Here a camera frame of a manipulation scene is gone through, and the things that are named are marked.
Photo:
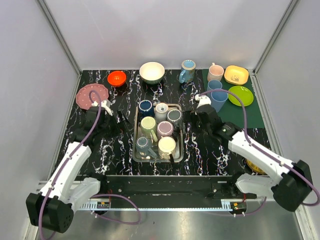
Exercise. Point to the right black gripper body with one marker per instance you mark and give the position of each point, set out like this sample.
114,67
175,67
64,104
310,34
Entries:
196,125

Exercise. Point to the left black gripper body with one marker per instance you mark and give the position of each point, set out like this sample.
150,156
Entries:
116,120

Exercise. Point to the dark grey mug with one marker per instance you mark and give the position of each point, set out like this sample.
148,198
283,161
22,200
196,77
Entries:
175,117

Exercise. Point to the pink lilac mug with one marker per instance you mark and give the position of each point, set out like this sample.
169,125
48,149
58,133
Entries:
164,129

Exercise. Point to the navy blue mug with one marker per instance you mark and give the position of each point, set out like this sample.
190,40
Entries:
146,108

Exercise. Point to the cream mug black handle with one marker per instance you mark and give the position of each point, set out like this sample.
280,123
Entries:
167,148

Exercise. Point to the light green mug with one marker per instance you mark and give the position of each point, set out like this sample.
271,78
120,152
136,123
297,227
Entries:
148,127

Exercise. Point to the grey blue mug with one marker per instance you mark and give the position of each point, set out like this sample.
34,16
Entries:
144,147

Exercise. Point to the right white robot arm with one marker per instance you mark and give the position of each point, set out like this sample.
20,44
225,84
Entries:
287,182

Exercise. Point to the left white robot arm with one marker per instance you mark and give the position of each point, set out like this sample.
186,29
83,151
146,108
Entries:
54,206

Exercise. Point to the white grey mug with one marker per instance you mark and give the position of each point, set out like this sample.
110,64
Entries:
161,110

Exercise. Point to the light blue patterned mug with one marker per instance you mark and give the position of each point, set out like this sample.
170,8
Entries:
187,72

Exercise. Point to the blue plastic cup front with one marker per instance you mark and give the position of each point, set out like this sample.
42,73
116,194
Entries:
218,99

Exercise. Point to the blue plastic cup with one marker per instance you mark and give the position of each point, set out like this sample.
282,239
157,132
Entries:
214,84
218,99

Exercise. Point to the steel tray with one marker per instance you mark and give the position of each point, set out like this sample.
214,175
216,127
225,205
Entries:
178,137

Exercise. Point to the dark green mat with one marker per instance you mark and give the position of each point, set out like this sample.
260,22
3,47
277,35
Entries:
234,114

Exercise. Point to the blue plastic cup rear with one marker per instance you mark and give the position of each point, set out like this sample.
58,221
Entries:
214,84

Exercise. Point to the pink dotted plate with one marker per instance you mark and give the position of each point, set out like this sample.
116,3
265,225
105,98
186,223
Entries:
82,97

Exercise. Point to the red bowl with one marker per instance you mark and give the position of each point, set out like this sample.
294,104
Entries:
117,78

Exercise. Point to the green plate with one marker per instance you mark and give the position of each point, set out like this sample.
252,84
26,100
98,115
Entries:
244,94

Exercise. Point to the pink cup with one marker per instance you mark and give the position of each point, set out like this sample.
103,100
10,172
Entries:
215,72

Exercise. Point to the large white bowl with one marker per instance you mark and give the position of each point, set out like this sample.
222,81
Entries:
152,72

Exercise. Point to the yellow square bowl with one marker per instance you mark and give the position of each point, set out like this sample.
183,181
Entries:
236,75

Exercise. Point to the yellow dish near edge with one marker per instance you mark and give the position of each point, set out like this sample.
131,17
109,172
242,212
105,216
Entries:
254,167

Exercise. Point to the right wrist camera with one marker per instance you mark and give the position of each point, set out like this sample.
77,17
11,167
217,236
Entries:
202,100

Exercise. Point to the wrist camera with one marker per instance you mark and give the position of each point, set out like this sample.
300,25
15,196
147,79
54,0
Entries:
202,100
105,104

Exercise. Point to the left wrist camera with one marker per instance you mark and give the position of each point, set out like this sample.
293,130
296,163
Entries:
105,104

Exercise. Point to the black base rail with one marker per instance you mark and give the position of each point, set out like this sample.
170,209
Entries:
163,191

